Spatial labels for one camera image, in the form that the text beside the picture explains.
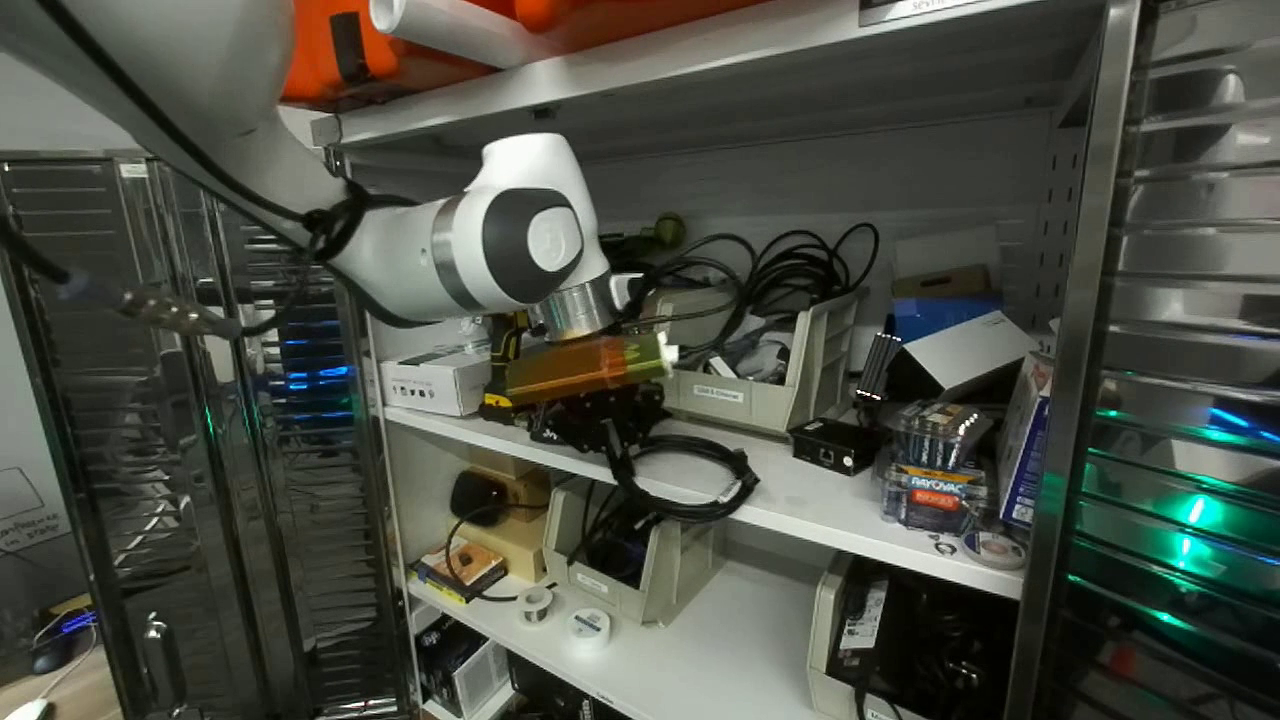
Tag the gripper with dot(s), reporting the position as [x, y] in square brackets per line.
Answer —
[590, 408]

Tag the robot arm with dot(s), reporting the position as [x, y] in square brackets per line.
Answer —
[250, 120]

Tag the tan cardboard box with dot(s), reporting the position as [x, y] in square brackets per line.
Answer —
[520, 530]

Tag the metal shelf unit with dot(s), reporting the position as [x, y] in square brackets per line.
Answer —
[760, 490]

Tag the small printed box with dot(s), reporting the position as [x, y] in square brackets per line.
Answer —
[465, 568]

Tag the white cardboard box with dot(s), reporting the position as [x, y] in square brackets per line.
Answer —
[435, 382]

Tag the small black adapter box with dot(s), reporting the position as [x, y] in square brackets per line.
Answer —
[830, 448]

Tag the black and white box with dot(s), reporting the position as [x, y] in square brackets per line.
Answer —
[455, 665]

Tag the brown cardboard box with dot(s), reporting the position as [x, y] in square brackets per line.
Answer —
[940, 282]

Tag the white flat box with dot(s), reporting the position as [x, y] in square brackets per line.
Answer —
[975, 350]

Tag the blue and white box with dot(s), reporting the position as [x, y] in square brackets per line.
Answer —
[1025, 450]

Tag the grey storage bin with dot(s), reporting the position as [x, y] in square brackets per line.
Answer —
[675, 575]
[770, 400]

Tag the black computer mouse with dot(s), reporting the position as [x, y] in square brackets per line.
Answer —
[475, 497]
[60, 645]

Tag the yellow and black drill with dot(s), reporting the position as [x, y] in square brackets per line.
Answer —
[505, 350]

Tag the solder spool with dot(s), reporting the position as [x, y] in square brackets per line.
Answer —
[537, 605]

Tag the white tape roll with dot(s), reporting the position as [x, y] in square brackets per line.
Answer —
[589, 626]

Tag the black finned module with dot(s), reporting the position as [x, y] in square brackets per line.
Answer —
[878, 365]

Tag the stack of battery packs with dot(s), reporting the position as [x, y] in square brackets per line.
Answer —
[935, 485]

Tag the roll of tape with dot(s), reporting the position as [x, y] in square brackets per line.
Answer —
[995, 550]

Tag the white tube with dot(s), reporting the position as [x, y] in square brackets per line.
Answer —
[450, 28]

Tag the server rack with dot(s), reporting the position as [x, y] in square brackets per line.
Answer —
[1180, 400]
[150, 450]

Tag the orange case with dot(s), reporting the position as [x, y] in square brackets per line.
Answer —
[320, 50]

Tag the white computer mouse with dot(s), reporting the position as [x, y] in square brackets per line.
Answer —
[25, 710]

